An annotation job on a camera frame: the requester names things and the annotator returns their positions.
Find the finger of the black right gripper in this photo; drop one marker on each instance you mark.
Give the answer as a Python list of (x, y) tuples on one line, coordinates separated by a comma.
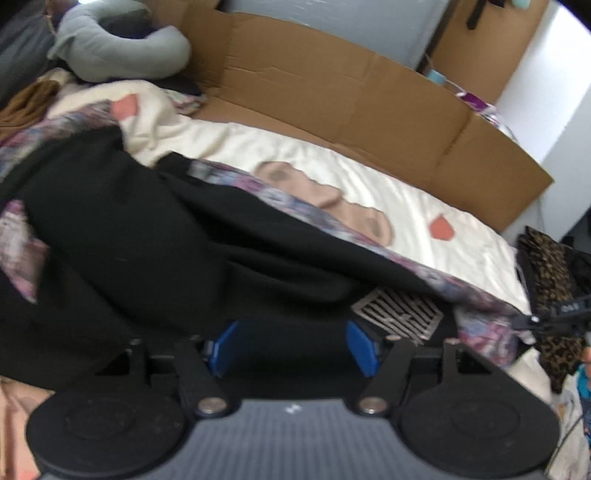
[(525, 322)]

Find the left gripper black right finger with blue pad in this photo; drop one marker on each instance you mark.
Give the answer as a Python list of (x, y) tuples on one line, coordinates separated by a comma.
[(392, 365)]

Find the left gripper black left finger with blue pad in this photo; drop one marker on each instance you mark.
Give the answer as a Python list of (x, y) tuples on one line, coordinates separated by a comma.
[(189, 371)]

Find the black jacket patterned lining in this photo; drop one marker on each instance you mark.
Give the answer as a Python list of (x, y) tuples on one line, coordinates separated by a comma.
[(98, 250)]

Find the leopard print cloth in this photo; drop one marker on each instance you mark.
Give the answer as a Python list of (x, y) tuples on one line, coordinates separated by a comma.
[(554, 273)]

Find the teal cartoon bag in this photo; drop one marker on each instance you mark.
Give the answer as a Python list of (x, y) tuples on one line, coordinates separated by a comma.
[(583, 381)]

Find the cream cartoon bed sheet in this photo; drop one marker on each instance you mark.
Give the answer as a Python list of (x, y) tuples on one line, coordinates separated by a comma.
[(295, 419)]

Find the brown cardboard sheet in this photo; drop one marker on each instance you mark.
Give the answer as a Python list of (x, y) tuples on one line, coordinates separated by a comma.
[(298, 81)]

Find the brown knitted cloth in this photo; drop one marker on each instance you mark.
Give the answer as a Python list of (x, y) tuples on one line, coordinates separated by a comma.
[(27, 107)]

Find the grey curved pillow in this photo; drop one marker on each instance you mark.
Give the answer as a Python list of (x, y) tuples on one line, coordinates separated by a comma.
[(96, 55)]

